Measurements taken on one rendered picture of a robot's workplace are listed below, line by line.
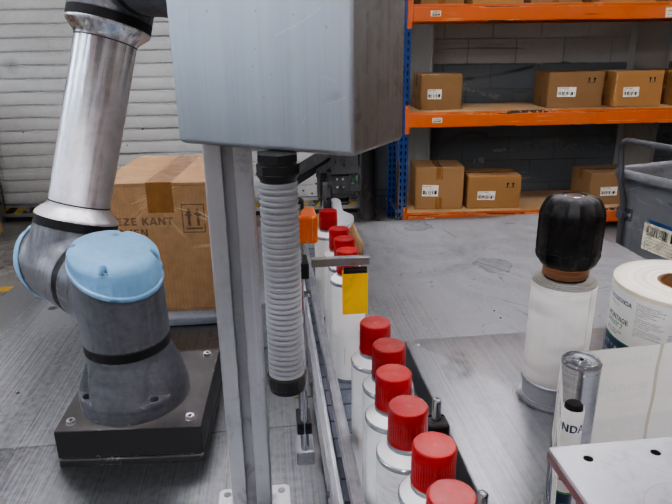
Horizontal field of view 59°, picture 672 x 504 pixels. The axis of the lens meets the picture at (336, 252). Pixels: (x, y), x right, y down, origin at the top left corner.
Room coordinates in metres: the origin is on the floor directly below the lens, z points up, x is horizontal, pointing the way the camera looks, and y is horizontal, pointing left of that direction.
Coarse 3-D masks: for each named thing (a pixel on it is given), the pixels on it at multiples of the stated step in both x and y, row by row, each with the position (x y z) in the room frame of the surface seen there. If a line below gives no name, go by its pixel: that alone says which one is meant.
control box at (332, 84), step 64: (192, 0) 0.50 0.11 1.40; (256, 0) 0.47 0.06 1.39; (320, 0) 0.44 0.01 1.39; (384, 0) 0.48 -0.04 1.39; (192, 64) 0.50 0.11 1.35; (256, 64) 0.47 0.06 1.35; (320, 64) 0.44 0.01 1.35; (384, 64) 0.48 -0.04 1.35; (192, 128) 0.50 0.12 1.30; (256, 128) 0.47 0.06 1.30; (320, 128) 0.45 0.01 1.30; (384, 128) 0.48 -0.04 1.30
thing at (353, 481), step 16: (320, 304) 0.89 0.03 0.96; (320, 320) 0.83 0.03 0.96; (320, 336) 0.78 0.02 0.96; (336, 384) 0.65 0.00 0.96; (336, 400) 0.61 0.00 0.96; (336, 416) 0.58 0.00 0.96; (352, 448) 0.52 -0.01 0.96; (352, 464) 0.50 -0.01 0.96; (352, 480) 0.47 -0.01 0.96; (352, 496) 0.45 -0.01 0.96
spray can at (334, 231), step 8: (336, 232) 0.90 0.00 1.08; (344, 232) 0.90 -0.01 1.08; (328, 280) 0.90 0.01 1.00; (328, 288) 0.90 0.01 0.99; (328, 296) 0.90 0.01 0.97; (328, 304) 0.90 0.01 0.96; (328, 312) 0.90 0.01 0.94; (328, 320) 0.90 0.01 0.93; (328, 328) 0.90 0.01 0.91; (328, 336) 0.90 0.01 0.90
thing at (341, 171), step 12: (336, 156) 1.18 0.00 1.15; (348, 156) 1.18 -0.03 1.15; (324, 168) 1.15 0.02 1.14; (336, 168) 1.15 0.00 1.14; (348, 168) 1.15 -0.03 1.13; (336, 180) 1.15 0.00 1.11; (348, 180) 1.15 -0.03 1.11; (360, 180) 1.14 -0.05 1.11; (336, 192) 1.14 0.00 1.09; (348, 192) 1.14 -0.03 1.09
